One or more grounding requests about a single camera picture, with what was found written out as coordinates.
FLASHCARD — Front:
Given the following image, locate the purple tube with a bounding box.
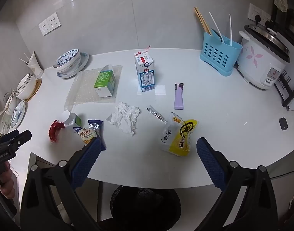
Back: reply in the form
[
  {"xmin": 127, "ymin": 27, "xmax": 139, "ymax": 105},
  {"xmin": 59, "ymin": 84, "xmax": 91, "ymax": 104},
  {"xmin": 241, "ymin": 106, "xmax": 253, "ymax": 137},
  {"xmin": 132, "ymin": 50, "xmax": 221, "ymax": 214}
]
[{"xmin": 173, "ymin": 83, "xmax": 185, "ymax": 110}]

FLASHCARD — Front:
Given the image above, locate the person's left hand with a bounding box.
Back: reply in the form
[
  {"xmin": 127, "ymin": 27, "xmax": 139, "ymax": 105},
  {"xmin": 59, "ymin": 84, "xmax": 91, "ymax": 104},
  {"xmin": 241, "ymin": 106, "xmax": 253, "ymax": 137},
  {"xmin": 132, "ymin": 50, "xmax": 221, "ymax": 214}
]
[{"xmin": 0, "ymin": 161, "xmax": 19, "ymax": 201}]

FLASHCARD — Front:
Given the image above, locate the blue striped plate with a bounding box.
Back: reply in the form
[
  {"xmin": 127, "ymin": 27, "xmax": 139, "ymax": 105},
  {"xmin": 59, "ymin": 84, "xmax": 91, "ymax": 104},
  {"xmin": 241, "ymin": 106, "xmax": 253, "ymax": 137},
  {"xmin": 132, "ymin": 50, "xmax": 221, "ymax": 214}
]
[{"xmin": 9, "ymin": 100, "xmax": 27, "ymax": 129}]

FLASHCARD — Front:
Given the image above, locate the white cup with sticks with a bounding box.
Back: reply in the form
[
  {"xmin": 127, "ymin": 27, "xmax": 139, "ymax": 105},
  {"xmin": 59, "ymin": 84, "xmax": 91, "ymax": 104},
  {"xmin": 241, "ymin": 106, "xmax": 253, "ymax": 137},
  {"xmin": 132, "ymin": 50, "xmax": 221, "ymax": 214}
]
[{"xmin": 19, "ymin": 51, "xmax": 44, "ymax": 79}]

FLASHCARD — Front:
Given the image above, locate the round wooden coaster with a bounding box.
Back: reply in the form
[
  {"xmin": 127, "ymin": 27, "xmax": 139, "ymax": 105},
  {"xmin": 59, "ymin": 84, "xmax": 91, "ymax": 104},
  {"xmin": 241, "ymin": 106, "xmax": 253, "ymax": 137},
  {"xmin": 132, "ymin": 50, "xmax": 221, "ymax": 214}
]
[{"xmin": 24, "ymin": 79, "xmax": 43, "ymax": 102}]

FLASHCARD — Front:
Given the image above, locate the white pill bottle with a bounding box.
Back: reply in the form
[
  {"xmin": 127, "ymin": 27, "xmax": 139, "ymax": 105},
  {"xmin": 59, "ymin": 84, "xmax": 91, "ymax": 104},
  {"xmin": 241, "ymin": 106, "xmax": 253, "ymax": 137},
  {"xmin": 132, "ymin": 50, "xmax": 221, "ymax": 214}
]
[{"xmin": 62, "ymin": 110, "xmax": 76, "ymax": 127}]

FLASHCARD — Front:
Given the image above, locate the blue perforated utensil holder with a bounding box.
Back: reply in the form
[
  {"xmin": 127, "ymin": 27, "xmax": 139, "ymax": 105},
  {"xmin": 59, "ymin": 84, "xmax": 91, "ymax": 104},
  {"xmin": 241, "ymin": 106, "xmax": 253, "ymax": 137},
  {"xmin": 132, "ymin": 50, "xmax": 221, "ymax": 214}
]
[{"xmin": 199, "ymin": 31, "xmax": 243, "ymax": 77}]

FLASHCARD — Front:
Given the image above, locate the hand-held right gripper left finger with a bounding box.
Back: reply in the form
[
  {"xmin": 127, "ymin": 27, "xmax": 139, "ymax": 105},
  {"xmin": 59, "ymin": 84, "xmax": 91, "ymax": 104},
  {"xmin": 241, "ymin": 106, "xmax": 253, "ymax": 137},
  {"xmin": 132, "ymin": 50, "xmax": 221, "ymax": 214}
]
[{"xmin": 20, "ymin": 138, "xmax": 102, "ymax": 231}]

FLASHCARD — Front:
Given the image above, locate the blue patterned white bowl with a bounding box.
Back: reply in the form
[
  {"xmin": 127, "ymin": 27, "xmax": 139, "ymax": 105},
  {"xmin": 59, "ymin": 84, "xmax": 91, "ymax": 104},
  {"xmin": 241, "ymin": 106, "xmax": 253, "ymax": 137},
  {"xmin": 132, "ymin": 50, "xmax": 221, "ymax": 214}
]
[{"xmin": 53, "ymin": 48, "xmax": 81, "ymax": 73}]

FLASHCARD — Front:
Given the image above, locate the clear bubble wrap sheet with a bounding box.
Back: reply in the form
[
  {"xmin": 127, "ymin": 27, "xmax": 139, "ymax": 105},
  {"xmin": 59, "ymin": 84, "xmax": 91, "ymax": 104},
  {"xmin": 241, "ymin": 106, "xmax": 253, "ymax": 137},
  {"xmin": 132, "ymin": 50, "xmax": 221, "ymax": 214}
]
[{"xmin": 64, "ymin": 65, "xmax": 123, "ymax": 109}]

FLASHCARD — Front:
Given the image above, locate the blue white milk carton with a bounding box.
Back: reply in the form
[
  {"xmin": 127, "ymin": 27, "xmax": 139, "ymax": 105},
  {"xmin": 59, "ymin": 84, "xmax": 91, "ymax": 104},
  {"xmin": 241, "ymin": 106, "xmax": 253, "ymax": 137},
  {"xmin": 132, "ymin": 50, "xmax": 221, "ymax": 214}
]
[{"xmin": 134, "ymin": 50, "xmax": 157, "ymax": 92}]

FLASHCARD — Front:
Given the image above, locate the silver cream snack packet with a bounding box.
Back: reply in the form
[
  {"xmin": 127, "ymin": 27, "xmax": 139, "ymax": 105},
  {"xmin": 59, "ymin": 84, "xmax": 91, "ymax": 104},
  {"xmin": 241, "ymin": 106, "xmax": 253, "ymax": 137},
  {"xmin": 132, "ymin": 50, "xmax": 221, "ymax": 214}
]
[{"xmin": 79, "ymin": 123, "xmax": 100, "ymax": 146}]

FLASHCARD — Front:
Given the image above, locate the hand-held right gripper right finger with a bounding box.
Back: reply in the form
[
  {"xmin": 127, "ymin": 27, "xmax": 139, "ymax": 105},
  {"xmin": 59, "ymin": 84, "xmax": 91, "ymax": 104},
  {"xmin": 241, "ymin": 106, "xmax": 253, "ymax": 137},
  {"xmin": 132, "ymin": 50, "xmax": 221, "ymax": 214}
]
[{"xmin": 196, "ymin": 137, "xmax": 279, "ymax": 231}]

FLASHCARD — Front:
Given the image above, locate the white wall socket with plug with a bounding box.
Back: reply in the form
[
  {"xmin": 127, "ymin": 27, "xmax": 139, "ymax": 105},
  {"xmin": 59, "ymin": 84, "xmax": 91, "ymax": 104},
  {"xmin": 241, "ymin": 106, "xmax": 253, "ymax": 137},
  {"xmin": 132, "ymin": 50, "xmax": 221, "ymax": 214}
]
[{"xmin": 248, "ymin": 3, "xmax": 273, "ymax": 26}]

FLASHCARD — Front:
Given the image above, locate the white microwave oven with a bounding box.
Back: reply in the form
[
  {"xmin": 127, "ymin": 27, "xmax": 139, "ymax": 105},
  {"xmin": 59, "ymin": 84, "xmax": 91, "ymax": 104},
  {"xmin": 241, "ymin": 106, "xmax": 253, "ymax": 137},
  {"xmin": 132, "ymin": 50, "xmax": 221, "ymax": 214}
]
[{"xmin": 273, "ymin": 69, "xmax": 294, "ymax": 111}]

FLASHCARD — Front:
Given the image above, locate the white floral rice cooker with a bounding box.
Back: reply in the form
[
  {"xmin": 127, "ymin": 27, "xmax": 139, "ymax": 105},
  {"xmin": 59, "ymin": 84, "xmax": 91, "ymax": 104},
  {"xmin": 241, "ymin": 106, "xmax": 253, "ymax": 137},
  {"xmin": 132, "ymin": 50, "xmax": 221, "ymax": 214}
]
[{"xmin": 236, "ymin": 24, "xmax": 291, "ymax": 91}]

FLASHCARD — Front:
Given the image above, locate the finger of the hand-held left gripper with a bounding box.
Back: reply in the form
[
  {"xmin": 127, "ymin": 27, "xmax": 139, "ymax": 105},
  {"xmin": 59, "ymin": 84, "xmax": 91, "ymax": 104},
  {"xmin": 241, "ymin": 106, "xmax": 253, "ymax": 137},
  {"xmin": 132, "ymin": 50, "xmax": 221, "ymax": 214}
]
[
  {"xmin": 0, "ymin": 129, "xmax": 19, "ymax": 145},
  {"xmin": 3, "ymin": 130, "xmax": 32, "ymax": 151}
]

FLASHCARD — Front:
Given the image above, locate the black trash bin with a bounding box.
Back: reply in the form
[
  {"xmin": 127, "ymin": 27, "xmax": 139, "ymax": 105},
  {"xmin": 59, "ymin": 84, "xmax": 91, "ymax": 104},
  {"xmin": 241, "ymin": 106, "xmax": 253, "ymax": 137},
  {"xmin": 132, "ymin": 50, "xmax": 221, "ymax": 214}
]
[{"xmin": 110, "ymin": 185, "xmax": 181, "ymax": 231}]

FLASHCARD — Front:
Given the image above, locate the white double wall socket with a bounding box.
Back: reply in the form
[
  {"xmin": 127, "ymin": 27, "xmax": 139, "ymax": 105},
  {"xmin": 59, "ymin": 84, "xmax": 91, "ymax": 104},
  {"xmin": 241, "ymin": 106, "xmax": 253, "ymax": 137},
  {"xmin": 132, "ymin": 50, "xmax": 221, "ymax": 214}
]
[{"xmin": 38, "ymin": 13, "xmax": 61, "ymax": 37}]

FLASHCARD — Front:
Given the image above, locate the red mesh scrap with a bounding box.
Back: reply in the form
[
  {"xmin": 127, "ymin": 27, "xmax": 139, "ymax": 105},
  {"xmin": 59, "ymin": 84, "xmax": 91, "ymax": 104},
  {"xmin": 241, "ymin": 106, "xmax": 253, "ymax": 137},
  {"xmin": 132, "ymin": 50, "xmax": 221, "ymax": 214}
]
[{"xmin": 49, "ymin": 119, "xmax": 66, "ymax": 145}]

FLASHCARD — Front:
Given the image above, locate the plain white bowl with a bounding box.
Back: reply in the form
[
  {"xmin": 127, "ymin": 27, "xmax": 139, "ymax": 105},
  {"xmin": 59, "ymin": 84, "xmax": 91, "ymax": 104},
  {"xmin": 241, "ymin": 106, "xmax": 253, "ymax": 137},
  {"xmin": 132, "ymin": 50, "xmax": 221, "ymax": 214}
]
[{"xmin": 15, "ymin": 73, "xmax": 37, "ymax": 100}]

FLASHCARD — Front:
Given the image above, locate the blue snack wrapper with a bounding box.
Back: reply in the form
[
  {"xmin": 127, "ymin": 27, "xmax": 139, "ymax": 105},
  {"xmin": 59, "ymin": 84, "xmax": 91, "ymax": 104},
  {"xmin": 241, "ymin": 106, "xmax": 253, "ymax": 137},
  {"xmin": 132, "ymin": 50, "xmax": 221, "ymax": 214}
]
[{"xmin": 73, "ymin": 119, "xmax": 106, "ymax": 151}]

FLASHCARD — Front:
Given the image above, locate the yellow white snack packet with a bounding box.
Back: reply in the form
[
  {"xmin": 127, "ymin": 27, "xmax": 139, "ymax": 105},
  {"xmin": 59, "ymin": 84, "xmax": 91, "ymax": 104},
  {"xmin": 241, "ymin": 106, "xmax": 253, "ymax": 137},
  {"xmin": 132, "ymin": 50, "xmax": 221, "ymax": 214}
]
[{"xmin": 161, "ymin": 112, "xmax": 200, "ymax": 157}]

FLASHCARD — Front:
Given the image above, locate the wooden chopstick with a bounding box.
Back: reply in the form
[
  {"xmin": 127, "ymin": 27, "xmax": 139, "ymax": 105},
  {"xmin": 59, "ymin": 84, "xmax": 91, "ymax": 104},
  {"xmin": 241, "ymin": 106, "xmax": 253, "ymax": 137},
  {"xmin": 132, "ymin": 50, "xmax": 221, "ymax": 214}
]
[
  {"xmin": 194, "ymin": 8, "xmax": 210, "ymax": 35},
  {"xmin": 196, "ymin": 7, "xmax": 212, "ymax": 35}
]

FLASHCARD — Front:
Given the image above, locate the blue patterned white plate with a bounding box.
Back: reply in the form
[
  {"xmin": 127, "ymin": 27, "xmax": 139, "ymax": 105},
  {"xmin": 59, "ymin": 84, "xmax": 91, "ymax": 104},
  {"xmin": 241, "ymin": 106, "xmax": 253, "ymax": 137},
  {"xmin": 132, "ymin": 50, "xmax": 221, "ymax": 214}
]
[{"xmin": 56, "ymin": 52, "xmax": 89, "ymax": 79}]

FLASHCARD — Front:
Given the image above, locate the green white cardboard box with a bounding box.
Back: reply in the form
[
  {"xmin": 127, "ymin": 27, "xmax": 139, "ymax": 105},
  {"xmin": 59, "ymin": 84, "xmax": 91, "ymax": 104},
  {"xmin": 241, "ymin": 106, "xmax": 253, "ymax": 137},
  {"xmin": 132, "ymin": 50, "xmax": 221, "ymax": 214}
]
[{"xmin": 93, "ymin": 64, "xmax": 117, "ymax": 98}]

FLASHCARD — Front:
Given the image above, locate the small green white box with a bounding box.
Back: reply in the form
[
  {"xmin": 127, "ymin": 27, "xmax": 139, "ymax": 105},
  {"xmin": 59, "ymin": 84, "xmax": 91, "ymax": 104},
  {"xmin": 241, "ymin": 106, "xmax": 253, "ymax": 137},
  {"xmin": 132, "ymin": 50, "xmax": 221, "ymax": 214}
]
[{"xmin": 73, "ymin": 114, "xmax": 84, "ymax": 128}]

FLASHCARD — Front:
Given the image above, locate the white tissue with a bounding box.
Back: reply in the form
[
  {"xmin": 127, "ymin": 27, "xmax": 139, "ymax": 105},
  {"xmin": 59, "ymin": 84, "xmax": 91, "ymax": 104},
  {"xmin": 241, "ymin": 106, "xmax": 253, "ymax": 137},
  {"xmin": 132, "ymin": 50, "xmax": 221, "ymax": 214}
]
[{"xmin": 106, "ymin": 102, "xmax": 141, "ymax": 137}]

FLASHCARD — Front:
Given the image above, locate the silver foil wrapper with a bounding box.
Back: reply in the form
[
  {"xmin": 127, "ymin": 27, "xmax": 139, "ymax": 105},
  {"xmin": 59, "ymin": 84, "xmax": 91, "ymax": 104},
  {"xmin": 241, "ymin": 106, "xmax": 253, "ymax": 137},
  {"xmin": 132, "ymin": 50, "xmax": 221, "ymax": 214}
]
[{"xmin": 146, "ymin": 105, "xmax": 168, "ymax": 124}]

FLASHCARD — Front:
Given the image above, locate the small black oval object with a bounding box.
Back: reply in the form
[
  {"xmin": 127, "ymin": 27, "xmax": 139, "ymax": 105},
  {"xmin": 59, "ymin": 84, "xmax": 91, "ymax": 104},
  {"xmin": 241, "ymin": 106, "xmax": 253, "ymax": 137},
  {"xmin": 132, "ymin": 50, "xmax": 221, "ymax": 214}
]
[{"xmin": 279, "ymin": 117, "xmax": 289, "ymax": 131}]

